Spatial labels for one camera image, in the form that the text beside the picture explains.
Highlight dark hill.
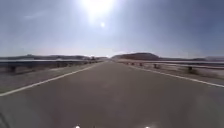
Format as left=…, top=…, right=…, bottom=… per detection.
left=111, top=52, right=162, bottom=62

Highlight grey asphalt road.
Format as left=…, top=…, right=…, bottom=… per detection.
left=0, top=60, right=224, bottom=128

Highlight distant low hills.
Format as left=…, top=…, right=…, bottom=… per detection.
left=0, top=54, right=91, bottom=61

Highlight metal guardrail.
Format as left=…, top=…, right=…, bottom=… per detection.
left=0, top=58, right=103, bottom=74
left=117, top=59, right=224, bottom=72

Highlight white painted road line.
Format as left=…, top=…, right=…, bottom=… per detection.
left=119, top=61, right=224, bottom=89

